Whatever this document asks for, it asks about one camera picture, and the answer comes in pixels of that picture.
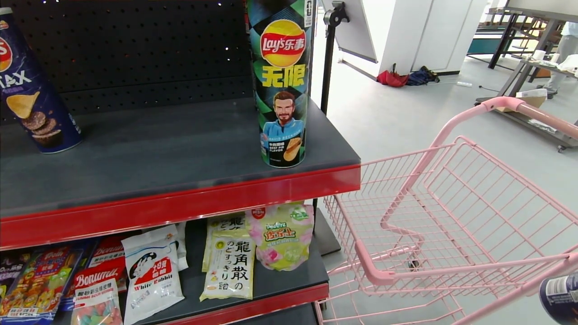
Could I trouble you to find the blue colourful candy bag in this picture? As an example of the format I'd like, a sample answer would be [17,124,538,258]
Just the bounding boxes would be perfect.
[0,246,84,325]

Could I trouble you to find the cardboard box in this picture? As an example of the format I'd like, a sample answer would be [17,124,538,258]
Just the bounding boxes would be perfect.
[496,88,548,112]

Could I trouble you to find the white cabinet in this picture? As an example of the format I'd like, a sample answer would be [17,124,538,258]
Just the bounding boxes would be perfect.
[361,0,488,82]

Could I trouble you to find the whiteboard on black stand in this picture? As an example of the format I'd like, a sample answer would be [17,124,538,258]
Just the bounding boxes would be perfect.
[320,0,379,116]

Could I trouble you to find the green pink candy bag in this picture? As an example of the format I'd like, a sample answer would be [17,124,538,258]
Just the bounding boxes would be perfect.
[248,202,315,272]

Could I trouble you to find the red gummy candy bag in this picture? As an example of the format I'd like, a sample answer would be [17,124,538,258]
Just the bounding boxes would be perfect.
[71,266,124,325]

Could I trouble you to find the pink shopping cart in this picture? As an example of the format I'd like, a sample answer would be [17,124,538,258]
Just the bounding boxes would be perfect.
[314,96,578,325]

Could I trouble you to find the dark purple snack bag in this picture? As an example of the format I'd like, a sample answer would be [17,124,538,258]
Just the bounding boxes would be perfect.
[0,249,32,298]

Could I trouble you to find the pale yellow candy bag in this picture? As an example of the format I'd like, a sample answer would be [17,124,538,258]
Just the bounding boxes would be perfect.
[200,229,256,302]
[202,212,249,273]

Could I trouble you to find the white candy bag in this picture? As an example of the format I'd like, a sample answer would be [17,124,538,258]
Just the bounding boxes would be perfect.
[121,224,185,325]

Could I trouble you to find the dark blue chips can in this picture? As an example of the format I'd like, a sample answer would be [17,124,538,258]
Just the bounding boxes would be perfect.
[0,7,83,154]

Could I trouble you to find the black shop shelf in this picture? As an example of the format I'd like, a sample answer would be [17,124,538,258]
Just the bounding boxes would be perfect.
[0,0,362,325]

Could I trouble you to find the black metal frame table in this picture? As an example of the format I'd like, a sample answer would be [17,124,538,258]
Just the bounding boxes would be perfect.
[466,8,578,153]

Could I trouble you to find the red umbrella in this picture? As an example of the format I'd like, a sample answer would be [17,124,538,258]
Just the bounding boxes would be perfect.
[377,63,410,88]

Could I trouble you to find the green black chips can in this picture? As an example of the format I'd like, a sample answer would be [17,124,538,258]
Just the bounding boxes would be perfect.
[247,0,317,169]

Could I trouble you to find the person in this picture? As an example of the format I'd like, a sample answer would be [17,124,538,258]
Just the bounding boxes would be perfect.
[536,21,578,100]

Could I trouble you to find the dark blue bag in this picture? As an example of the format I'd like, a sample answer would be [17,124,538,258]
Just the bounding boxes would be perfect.
[406,66,440,86]

